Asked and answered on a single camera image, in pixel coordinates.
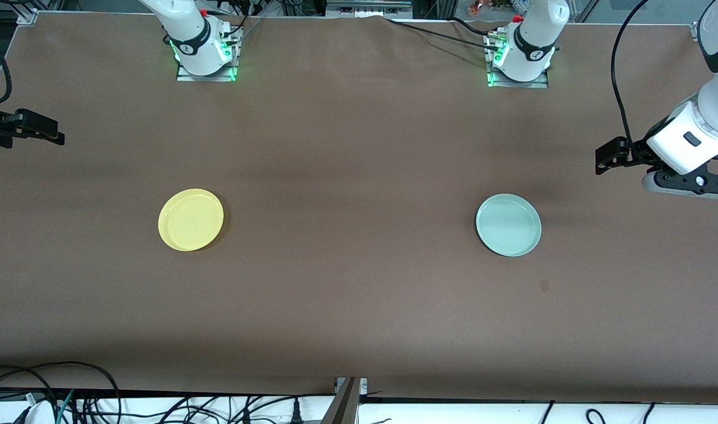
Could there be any pale green round plate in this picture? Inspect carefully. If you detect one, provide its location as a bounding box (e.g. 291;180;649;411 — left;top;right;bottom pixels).
476;194;543;257

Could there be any yellow round plate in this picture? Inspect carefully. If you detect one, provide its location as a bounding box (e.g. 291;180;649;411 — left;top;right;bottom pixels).
158;188;225;252

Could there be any colourful small toy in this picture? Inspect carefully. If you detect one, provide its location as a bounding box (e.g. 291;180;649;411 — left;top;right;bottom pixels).
468;0;514;16

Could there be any brown table cloth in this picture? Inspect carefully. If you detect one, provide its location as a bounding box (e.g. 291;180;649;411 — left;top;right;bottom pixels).
0;12;718;405

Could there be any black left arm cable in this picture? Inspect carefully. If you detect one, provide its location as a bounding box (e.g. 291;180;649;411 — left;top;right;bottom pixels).
610;0;654;151

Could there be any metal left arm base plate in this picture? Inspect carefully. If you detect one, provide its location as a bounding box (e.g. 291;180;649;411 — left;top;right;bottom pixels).
487;44;550;90

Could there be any short black table cable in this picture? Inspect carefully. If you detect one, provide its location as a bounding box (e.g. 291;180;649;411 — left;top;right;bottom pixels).
450;16;501;38

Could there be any long black table cable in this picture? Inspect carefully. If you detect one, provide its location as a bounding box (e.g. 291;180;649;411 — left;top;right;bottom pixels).
385;18;502;52

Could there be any black looping floor cable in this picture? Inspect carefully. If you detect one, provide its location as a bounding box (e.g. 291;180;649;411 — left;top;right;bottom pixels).
0;360;122;424

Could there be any green cable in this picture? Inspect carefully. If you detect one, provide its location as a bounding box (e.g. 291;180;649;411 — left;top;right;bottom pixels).
55;389;76;424

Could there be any aluminium profile bracket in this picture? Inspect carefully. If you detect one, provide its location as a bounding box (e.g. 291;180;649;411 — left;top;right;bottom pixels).
334;377;368;424

